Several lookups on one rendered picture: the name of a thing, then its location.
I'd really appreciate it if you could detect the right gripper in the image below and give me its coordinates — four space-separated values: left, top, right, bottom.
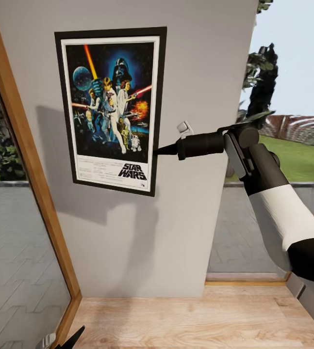
153 133 208 160

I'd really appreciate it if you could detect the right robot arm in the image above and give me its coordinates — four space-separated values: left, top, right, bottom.
153 120 314 293

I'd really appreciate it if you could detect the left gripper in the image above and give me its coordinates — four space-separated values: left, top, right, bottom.
55 326 85 349

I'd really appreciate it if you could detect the poster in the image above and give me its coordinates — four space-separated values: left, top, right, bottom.
54 27 167 197

